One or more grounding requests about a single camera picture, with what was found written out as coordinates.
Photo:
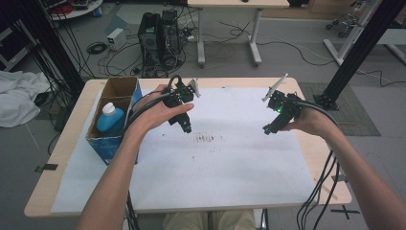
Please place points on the person's right hand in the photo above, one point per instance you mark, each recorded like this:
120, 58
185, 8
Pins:
314, 123

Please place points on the small wheeled cart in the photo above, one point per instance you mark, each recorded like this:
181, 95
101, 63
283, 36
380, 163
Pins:
343, 23

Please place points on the black metal post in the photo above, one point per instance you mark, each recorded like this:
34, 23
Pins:
364, 48

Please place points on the grey floor mat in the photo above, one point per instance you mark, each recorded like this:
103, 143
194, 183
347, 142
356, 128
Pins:
360, 118

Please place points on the person's left hand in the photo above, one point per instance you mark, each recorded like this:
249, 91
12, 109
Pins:
153, 111

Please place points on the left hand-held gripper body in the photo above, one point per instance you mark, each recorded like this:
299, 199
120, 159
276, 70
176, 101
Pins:
178, 96

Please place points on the black shelf unit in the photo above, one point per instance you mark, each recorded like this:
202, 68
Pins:
12, 48

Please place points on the light wooden table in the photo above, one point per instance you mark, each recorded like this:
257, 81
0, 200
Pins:
51, 179

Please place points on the black floor tape strip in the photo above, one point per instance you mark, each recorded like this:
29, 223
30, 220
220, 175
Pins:
48, 167

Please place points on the round white table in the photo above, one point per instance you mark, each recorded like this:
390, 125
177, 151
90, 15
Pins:
79, 11

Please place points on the small black computer tower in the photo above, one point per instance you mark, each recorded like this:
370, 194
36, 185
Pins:
170, 30

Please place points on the white-legged wooden desk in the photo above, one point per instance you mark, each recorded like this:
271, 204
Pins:
236, 3

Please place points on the small white box device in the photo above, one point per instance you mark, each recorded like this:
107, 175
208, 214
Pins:
116, 39

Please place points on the blue bottle with white cap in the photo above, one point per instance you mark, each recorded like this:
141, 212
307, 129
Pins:
110, 123

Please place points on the black floor tape cross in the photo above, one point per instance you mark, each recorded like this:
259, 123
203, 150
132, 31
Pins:
344, 211

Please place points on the white table mat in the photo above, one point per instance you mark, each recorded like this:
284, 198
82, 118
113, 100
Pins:
223, 172

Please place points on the person's beige trousers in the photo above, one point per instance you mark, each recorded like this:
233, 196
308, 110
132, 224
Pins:
191, 221

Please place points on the blue cardboard box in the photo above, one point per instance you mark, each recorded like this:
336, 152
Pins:
105, 147

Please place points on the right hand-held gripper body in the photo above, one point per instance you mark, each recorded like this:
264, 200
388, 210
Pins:
284, 103

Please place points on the crumpled white cloth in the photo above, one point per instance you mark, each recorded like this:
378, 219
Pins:
17, 96

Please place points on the white metal stand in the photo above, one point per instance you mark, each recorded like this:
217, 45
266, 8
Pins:
351, 38

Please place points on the large black computer tower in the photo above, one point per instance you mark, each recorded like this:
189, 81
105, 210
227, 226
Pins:
149, 38

